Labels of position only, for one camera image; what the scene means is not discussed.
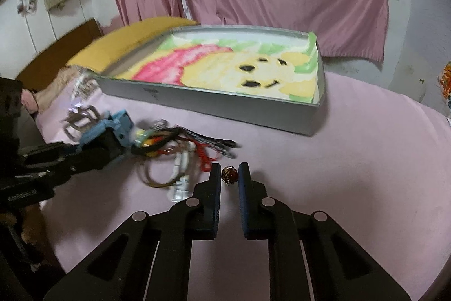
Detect yellow pillow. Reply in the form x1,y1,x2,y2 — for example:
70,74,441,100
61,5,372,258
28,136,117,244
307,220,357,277
66,16,198,72

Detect grey jewelry tray box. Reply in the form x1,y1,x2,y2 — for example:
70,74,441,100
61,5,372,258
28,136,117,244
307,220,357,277
96,25,326,136

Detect cartoon bear towel liner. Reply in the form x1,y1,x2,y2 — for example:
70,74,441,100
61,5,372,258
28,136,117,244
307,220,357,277
117,32,320,104

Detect white braided bracelet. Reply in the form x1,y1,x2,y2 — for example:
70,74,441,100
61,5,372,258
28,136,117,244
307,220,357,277
167,140,198,203

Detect pink bed sheet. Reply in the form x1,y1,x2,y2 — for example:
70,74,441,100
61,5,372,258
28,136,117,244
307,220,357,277
42,72,450,300

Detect yellow green flower charm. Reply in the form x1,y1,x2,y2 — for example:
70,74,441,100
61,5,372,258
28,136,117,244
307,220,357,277
131,128,157,155

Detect brown wooden headboard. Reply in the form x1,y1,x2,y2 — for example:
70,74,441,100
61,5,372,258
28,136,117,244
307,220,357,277
16,18,102,91

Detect brown cord necklace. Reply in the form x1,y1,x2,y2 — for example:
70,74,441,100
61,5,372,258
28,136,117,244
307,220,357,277
138,159,191,189

